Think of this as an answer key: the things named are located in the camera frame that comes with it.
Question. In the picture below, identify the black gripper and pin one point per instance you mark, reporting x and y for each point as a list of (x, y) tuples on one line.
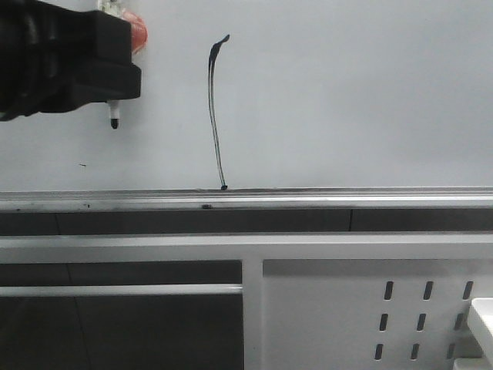
[(56, 60)]

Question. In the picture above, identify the white whiteboard marker black tip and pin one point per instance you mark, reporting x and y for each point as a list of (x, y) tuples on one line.
[(114, 113)]

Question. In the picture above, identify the red round magnet taped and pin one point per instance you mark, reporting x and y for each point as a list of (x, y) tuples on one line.
[(139, 32)]

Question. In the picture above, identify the large white whiteboard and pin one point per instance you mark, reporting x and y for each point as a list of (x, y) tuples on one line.
[(384, 103)]

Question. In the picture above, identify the white perforated pegboard panel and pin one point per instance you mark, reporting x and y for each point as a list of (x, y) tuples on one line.
[(370, 314)]

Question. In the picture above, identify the upper white plastic tray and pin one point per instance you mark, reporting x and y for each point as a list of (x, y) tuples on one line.
[(480, 325)]

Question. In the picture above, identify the white plastic tray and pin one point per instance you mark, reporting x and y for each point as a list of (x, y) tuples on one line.
[(472, 364), (480, 325)]

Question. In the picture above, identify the lower white plastic tray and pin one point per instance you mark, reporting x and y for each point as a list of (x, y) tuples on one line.
[(472, 364)]

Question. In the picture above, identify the white metal stand frame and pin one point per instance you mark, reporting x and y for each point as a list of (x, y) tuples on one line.
[(251, 250)]

